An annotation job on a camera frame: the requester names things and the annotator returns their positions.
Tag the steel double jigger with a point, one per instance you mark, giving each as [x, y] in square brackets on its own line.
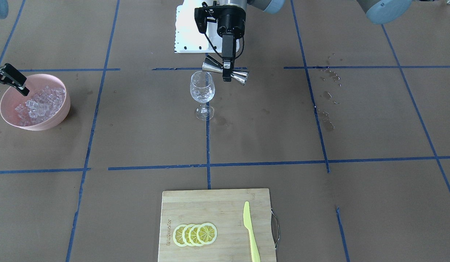
[211, 65]

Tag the yellow plastic knife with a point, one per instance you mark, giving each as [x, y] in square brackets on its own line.
[247, 221]

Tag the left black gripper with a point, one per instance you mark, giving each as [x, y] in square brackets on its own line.
[231, 21]

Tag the lemon slice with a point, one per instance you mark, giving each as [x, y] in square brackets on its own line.
[206, 233]
[185, 235]
[192, 235]
[178, 235]

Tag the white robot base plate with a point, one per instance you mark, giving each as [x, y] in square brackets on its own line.
[187, 37]

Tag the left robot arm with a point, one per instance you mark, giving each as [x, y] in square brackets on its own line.
[377, 11]

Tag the bamboo cutting board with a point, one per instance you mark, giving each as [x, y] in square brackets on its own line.
[224, 209]

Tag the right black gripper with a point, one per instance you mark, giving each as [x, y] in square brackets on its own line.
[9, 74]

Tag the pink bowl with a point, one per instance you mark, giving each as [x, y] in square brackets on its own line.
[12, 98]

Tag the clear wine glass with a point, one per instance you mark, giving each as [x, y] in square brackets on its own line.
[202, 90]

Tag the pile of clear ice cubes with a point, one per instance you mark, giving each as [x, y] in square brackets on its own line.
[41, 106]

